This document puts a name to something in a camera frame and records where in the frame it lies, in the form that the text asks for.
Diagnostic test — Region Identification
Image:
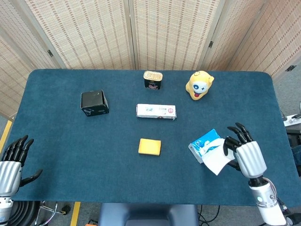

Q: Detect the white tissue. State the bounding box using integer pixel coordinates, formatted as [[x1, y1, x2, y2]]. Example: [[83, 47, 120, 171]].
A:
[[201, 138, 236, 176]]

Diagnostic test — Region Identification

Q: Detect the woven folding screen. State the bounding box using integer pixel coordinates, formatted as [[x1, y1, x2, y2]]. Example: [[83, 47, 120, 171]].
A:
[[0, 0, 301, 118]]

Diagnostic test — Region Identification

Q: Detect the black cable bundle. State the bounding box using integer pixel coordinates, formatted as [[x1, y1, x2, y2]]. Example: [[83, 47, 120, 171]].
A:
[[4, 200, 41, 226]]

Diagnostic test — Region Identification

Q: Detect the black cube box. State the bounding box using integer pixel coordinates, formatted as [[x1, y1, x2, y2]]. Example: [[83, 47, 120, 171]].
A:
[[80, 89, 110, 117]]

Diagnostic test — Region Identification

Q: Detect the blue tissue pack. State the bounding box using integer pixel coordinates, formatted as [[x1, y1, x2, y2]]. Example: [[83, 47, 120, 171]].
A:
[[188, 128, 224, 164]]

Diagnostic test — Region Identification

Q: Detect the black floor cable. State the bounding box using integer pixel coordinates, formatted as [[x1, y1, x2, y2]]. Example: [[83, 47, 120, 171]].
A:
[[197, 204, 221, 226]]

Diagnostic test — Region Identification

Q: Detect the chrome stool base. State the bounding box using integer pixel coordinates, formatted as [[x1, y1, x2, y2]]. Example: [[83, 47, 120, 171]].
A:
[[34, 200, 71, 226]]

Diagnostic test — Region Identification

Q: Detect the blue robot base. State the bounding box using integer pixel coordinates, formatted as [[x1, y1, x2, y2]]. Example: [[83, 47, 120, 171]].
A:
[[97, 202, 200, 226]]

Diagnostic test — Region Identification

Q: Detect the white rectangular package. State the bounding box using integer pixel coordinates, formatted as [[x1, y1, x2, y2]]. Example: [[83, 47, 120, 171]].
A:
[[135, 103, 177, 121]]

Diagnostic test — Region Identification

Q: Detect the white power strip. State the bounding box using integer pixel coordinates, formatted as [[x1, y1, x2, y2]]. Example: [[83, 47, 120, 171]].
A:
[[282, 113, 301, 127]]

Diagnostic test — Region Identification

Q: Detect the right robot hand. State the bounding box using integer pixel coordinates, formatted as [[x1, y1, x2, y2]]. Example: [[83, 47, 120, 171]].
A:
[[222, 122, 268, 178]]

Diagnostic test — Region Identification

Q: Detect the black tin can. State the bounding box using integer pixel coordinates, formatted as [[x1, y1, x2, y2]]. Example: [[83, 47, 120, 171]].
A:
[[143, 70, 164, 90]]

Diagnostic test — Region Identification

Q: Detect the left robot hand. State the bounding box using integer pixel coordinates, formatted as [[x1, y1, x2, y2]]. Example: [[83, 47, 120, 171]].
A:
[[0, 135, 43, 196]]

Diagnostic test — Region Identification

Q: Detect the yellow cartoon toy figure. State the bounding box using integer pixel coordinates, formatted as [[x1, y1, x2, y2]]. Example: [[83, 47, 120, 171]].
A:
[[185, 70, 215, 101]]

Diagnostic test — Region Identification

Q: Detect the blue table cloth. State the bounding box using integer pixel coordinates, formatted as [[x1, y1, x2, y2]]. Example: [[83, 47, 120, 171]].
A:
[[6, 69, 301, 208]]

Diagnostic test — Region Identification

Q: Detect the yellow sponge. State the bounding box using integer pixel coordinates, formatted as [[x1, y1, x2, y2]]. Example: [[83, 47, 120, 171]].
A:
[[138, 138, 162, 156]]

